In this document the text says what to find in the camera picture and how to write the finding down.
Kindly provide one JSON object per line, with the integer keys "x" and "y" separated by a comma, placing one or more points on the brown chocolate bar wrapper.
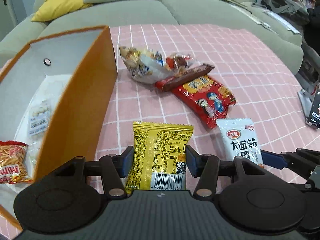
{"x": 172, "y": 82}

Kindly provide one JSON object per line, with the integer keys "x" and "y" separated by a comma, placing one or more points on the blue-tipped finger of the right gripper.
{"x": 273, "y": 159}

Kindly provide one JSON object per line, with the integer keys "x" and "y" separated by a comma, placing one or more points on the beige sofa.
{"x": 285, "y": 45}

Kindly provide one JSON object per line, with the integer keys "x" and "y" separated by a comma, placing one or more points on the smartphone on stand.
{"x": 310, "y": 106}

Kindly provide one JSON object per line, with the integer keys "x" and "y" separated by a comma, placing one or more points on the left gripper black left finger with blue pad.
{"x": 73, "y": 195}

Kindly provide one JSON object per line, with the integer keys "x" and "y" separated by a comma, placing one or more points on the clear red candy packet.
{"x": 179, "y": 63}

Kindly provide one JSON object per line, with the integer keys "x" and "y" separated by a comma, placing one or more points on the papers on sofa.
{"x": 263, "y": 17}

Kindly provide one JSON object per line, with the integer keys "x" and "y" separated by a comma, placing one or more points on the yellow snack packet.
{"x": 159, "y": 161}

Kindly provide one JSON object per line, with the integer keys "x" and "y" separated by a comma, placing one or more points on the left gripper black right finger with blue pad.
{"x": 246, "y": 195}

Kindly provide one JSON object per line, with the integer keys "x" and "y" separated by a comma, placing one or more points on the red orange chips bag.
{"x": 13, "y": 170}

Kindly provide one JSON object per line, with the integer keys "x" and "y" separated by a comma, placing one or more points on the clear white nuts packet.
{"x": 39, "y": 118}

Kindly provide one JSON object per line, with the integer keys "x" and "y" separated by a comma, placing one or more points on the white stick snack packet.
{"x": 240, "y": 139}

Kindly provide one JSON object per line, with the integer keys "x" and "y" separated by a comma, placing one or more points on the cream bread bag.
{"x": 145, "y": 66}

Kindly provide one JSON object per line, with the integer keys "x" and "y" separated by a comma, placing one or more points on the red cartoon snack packet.
{"x": 208, "y": 98}

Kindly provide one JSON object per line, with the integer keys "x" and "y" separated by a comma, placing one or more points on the person in black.
{"x": 311, "y": 29}

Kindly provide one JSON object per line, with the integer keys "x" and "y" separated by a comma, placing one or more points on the orange cardboard box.
{"x": 87, "y": 55}

